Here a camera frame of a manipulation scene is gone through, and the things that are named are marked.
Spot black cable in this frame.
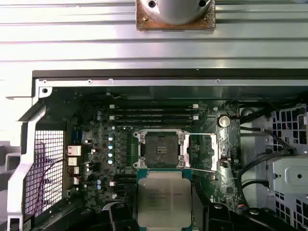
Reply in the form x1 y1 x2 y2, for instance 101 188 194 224
240 151 269 183
240 179 270 193
240 127 266 133

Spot black RAM slot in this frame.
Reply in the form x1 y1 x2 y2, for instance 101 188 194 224
112 173 138 180
113 108 193 115
113 120 193 128

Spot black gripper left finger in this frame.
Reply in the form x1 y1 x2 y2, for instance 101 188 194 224
60 203 139 231

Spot thin metal locking lever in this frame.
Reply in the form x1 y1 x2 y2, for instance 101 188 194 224
182 167 217 173

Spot black silver PC case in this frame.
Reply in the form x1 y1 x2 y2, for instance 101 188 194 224
4 68 308 231

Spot CPU socket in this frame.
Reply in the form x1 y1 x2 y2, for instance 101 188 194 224
132 128 186 170

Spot silver green CPU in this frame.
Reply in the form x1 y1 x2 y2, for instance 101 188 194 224
136 169 193 228

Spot metal socket cover frame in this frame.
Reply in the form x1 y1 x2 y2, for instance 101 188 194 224
184 133 220 173

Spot silver metal drive cage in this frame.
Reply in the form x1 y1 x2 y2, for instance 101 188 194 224
266 103 308 231

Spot RAM slot white clips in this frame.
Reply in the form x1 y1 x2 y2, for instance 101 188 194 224
108 115 200 121
108 180 138 188
108 103 199 109

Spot blue port block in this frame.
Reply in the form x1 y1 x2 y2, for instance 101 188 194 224
71 129 85 145

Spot green motherboard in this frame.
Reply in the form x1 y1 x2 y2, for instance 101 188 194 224
47 92 241 217

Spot red black fan wire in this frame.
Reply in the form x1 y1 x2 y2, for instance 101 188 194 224
33 158 72 215

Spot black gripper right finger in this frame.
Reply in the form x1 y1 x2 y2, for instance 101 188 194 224
192 190 296 231

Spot brown square mounting plate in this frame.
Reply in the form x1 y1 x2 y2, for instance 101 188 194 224
136 0 216 31

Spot silver coin cell battery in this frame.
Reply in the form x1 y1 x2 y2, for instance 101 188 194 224
218 115 231 128

